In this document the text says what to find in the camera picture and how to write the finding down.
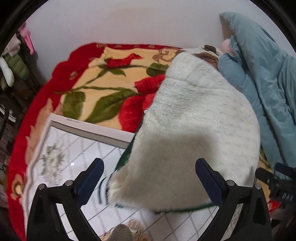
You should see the red floral blanket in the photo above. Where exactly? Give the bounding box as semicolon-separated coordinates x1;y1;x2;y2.
5;42;282;241

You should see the light blue quilted duvet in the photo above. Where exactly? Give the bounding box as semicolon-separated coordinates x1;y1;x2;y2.
218;12;295;169

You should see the white checked floral mat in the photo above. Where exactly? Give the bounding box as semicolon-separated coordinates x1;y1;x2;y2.
22;114;218;240

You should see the pile of clothes on rack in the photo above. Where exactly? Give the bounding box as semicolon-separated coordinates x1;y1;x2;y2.
1;22;35;90

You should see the white fluffy sweater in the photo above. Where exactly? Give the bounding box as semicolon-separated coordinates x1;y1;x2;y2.
107;52;260;210

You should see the grey knitted sleeve cuff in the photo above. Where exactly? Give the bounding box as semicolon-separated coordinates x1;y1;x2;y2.
107;224;133;241

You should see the brown garment on bed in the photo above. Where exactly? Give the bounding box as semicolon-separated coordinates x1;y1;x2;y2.
176;44;224;70

